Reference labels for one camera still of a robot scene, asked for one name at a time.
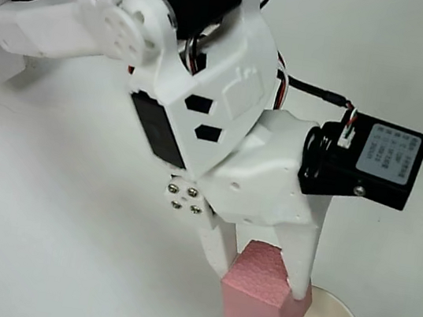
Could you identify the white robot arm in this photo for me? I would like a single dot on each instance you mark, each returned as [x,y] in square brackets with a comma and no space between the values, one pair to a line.
[35,32]

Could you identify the black camera box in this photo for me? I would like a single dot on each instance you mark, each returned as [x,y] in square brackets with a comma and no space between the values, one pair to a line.
[382,164]

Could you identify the pink foam cube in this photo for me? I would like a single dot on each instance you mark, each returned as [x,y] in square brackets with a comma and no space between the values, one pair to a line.
[253,304]

